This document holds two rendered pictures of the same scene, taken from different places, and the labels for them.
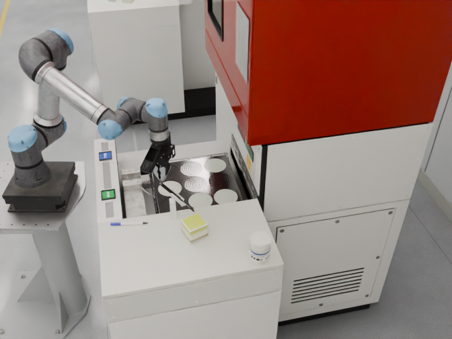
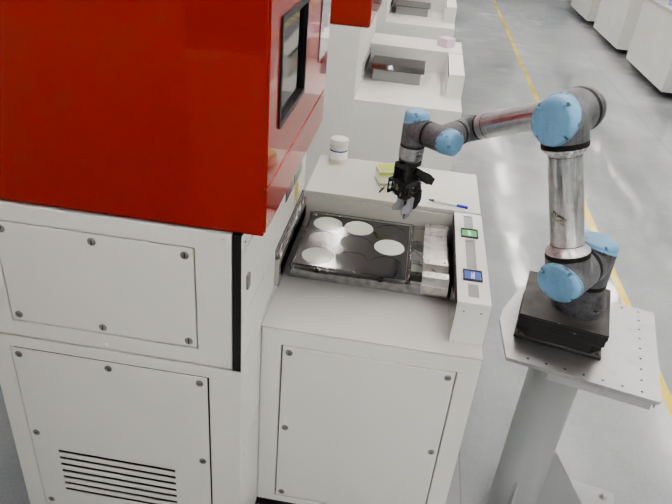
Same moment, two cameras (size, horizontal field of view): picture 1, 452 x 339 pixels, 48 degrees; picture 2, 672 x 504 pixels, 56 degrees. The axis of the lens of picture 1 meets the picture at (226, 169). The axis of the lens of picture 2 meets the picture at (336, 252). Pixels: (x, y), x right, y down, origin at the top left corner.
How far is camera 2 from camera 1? 3.47 m
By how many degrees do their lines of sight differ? 108
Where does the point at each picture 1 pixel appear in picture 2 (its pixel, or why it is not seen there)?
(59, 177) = (537, 294)
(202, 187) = (349, 238)
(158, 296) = not seen: hidden behind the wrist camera
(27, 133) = (588, 234)
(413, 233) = not seen: outside the picture
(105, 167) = (471, 264)
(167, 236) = not seen: hidden behind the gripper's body
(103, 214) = (475, 220)
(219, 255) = (370, 169)
